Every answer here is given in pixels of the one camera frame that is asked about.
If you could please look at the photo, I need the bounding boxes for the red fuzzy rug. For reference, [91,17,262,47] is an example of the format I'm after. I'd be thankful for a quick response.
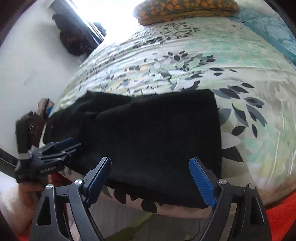
[17,171,296,241]

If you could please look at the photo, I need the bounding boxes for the left hand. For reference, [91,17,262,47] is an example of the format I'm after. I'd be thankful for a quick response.
[16,175,52,210]

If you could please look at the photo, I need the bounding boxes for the floral bed cover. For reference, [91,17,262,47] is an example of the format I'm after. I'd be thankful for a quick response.
[47,14,296,219]

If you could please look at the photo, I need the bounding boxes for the orange flower patterned pillow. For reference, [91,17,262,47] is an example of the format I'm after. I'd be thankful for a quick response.
[133,0,239,26]

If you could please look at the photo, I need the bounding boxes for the black cable on floor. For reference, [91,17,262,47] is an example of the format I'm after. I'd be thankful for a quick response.
[184,218,202,241]

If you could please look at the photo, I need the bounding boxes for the dark clothes hanging by window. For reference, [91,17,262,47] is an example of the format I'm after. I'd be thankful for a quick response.
[52,14,102,56]

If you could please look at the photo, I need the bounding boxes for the teal damask pillow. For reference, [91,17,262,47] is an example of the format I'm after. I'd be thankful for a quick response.
[229,6,295,64]

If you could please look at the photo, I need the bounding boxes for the black pants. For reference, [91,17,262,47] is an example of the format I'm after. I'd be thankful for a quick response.
[43,89,222,208]

